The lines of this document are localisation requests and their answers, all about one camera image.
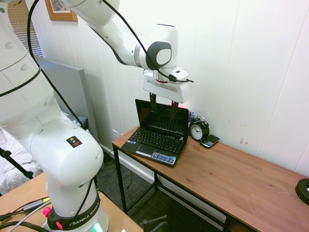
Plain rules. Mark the grey board panel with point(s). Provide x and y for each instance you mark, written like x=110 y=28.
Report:
x=70 y=84

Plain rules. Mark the black round lamp base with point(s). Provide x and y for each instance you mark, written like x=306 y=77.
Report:
x=303 y=191

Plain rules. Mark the wooden framed picture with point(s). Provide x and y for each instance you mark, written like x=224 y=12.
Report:
x=60 y=9

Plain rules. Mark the white patterned bed cover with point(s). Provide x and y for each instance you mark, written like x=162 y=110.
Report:
x=12 y=166

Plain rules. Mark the black twin-bell alarm clock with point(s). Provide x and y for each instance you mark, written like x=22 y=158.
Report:
x=198 y=130

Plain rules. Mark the blue cup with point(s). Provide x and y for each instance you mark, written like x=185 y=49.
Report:
x=191 y=115

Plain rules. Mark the grey-green pillow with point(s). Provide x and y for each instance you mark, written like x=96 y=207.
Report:
x=80 y=120

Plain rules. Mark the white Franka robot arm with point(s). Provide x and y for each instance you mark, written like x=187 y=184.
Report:
x=60 y=154

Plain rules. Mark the black tripod stand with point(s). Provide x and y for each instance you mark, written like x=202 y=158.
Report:
x=17 y=164

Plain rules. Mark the black netbook laptop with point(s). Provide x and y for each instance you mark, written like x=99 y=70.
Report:
x=157 y=142

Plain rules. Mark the black metal clamp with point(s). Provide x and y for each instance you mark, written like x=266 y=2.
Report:
x=157 y=224

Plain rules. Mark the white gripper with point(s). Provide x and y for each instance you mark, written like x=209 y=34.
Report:
x=169 y=90

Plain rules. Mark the black keypad mobile phone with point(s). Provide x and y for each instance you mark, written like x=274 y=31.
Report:
x=209 y=141

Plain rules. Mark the window blinds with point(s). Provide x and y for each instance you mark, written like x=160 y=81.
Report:
x=26 y=33

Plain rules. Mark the wooden desk with black frame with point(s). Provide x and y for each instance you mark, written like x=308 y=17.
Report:
x=229 y=174

